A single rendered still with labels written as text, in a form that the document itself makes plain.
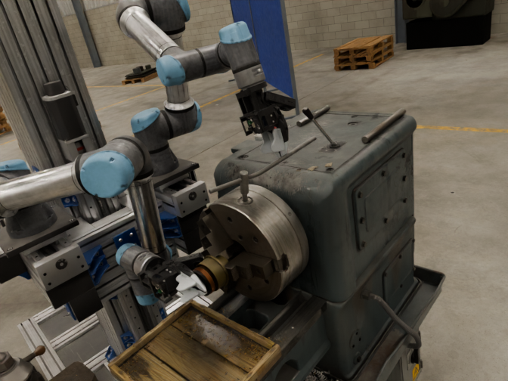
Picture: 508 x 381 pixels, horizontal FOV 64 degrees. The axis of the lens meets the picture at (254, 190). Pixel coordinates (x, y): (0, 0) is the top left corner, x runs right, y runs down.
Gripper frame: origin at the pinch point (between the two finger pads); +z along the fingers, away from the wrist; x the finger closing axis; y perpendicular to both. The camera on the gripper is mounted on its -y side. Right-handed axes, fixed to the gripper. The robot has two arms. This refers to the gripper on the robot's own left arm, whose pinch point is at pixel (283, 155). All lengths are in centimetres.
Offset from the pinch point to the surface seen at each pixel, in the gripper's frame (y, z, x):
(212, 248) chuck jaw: 24.8, 15.3, -11.8
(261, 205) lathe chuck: 12.4, 9.0, -1.4
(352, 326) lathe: -4, 60, 0
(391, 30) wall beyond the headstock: -969, -5, -433
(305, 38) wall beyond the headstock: -959, -67, -682
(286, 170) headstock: -2.0, 5.2, -2.6
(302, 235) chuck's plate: 7.6, 20.5, 4.0
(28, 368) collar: 72, 15, -16
